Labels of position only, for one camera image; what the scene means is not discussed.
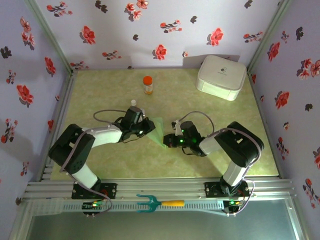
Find light green paper sheet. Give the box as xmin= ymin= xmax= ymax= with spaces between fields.
xmin=146 ymin=116 xmax=169 ymax=150

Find orange-capped bottle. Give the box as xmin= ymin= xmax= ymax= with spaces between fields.
xmin=142 ymin=75 xmax=154 ymax=95

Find white plastic box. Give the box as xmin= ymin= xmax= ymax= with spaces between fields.
xmin=195 ymin=54 xmax=247 ymax=102

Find aluminium frame rail with slots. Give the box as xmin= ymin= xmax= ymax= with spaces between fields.
xmin=23 ymin=177 xmax=297 ymax=202

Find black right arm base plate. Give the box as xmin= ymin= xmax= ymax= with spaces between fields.
xmin=204 ymin=181 xmax=251 ymax=200

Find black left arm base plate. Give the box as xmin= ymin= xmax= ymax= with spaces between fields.
xmin=71 ymin=182 xmax=118 ymax=200

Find teal garden fork yellow handle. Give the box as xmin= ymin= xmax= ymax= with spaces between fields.
xmin=136 ymin=193 xmax=186 ymax=214

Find lavender left arm cable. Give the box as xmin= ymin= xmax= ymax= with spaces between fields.
xmin=59 ymin=109 xmax=132 ymax=216

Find lavender arm cable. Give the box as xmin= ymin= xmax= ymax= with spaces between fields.
xmin=177 ymin=110 xmax=266 ymax=216
xmin=59 ymin=109 xmax=132 ymax=216

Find lavender right arm cable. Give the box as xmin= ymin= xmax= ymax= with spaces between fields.
xmin=177 ymin=110 xmax=266 ymax=216

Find white slotted cable duct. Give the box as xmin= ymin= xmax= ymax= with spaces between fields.
xmin=32 ymin=198 xmax=226 ymax=216

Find aluminium table side rail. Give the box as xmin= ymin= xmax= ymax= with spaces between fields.
xmin=37 ymin=69 xmax=78 ymax=181
xmin=247 ymin=71 xmax=285 ymax=180

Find aluminium frame post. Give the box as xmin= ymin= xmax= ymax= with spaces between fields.
xmin=246 ymin=0 xmax=293 ymax=75
xmin=24 ymin=0 xmax=77 ymax=75

